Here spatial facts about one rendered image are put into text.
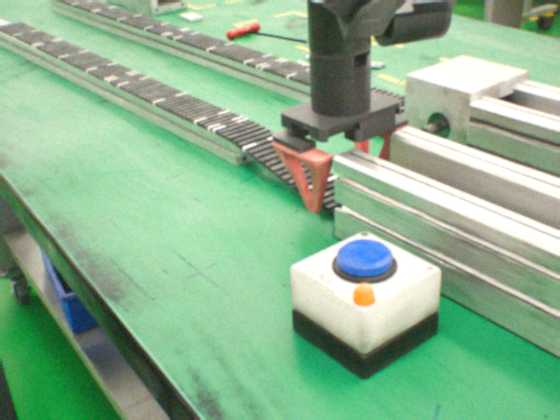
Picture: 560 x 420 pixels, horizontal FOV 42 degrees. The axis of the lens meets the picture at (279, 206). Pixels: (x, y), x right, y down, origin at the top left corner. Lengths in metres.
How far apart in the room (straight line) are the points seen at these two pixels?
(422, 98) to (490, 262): 0.30
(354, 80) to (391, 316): 0.24
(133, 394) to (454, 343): 0.91
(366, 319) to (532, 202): 0.19
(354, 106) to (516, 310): 0.24
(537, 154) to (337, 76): 0.22
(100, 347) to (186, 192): 0.77
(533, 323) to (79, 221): 0.45
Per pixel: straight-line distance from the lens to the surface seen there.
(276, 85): 1.08
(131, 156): 0.91
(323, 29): 0.66
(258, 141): 0.83
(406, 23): 0.68
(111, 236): 0.74
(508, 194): 0.63
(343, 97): 0.67
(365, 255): 0.53
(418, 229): 0.61
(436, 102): 0.82
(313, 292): 0.53
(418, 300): 0.54
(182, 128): 0.95
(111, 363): 1.49
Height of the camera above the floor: 1.13
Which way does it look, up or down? 28 degrees down
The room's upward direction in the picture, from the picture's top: 3 degrees counter-clockwise
